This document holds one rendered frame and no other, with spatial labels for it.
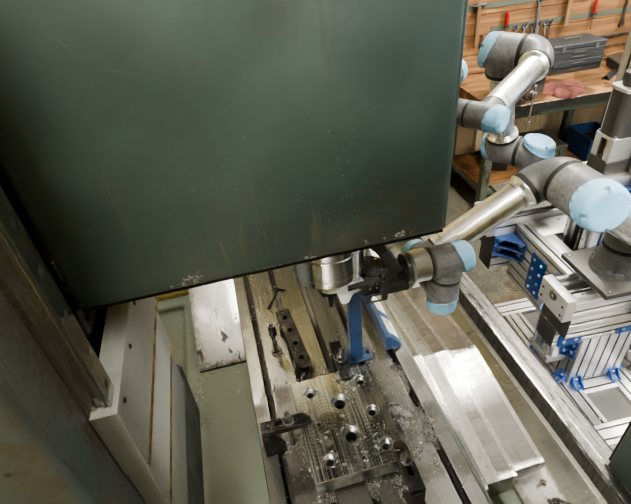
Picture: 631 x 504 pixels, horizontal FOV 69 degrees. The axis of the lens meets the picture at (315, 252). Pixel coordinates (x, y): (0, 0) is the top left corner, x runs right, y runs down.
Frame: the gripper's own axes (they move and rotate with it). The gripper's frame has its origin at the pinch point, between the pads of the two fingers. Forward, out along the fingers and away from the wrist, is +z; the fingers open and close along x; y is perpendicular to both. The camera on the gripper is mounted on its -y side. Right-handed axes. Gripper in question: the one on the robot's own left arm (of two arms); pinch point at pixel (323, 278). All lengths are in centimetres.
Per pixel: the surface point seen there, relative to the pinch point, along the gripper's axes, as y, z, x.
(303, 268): -8.4, 5.0, -5.2
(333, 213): -24.5, 0.2, -12.4
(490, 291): 137, -131, 111
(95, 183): -37, 34, -12
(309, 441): 40.3, 9.3, -12.5
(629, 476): 53, -66, -37
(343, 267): -8.7, -2.4, -7.9
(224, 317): 69, 28, 68
